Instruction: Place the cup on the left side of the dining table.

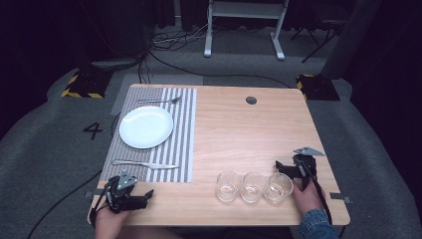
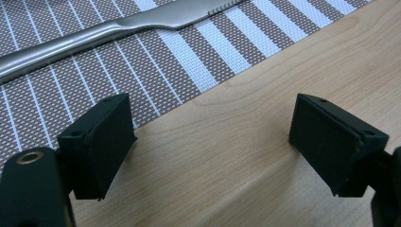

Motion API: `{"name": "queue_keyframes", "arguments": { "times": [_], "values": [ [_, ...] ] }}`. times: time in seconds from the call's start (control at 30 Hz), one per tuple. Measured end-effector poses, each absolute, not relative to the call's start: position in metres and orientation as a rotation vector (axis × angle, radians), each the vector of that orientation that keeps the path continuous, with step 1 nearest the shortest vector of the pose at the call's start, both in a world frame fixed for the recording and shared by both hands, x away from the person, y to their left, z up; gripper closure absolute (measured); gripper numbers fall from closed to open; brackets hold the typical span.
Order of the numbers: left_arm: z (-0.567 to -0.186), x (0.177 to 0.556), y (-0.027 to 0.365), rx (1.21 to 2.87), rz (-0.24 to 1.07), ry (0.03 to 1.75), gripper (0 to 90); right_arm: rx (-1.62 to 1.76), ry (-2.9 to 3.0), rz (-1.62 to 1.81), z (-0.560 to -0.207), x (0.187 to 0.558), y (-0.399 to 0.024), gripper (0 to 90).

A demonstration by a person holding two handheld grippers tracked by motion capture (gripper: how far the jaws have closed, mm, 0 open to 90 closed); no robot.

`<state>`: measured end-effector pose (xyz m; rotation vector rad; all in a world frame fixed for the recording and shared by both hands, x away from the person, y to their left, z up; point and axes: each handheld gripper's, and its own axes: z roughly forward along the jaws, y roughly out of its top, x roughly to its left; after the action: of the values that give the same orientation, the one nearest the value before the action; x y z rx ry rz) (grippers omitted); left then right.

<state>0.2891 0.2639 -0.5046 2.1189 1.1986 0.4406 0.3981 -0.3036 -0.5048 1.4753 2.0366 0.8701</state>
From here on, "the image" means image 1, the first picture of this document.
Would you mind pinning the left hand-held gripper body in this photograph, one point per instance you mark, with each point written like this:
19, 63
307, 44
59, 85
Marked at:
120, 195

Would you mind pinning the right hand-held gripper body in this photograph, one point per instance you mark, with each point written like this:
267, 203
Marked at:
307, 166

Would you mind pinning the clear drinking glass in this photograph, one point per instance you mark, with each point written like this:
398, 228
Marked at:
278, 188
228, 187
253, 188

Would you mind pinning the person's left hand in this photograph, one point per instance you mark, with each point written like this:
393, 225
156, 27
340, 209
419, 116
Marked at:
109, 220

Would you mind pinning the person's right hand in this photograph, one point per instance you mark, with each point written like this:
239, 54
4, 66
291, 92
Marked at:
308, 198

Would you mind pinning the grey tape tab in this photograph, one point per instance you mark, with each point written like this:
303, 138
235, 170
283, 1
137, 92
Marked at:
91, 194
341, 197

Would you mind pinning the silver table knife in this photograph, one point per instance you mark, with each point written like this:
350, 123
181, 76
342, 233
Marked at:
146, 164

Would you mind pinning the grey striped placemat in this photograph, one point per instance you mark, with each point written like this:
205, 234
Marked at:
182, 139

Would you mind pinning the white round plate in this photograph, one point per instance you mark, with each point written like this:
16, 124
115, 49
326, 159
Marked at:
146, 126

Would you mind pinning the black yellow-striped floor plate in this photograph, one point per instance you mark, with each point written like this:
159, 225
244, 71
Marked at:
87, 84
318, 88

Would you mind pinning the silver fork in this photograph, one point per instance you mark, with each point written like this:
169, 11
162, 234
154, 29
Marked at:
159, 100

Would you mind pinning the black folding chair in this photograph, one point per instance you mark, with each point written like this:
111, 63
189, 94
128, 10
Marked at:
318, 33

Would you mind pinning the grey pillar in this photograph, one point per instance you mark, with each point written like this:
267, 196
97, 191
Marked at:
351, 36

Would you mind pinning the white metal desk frame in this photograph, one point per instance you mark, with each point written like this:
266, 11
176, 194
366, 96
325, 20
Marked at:
245, 13

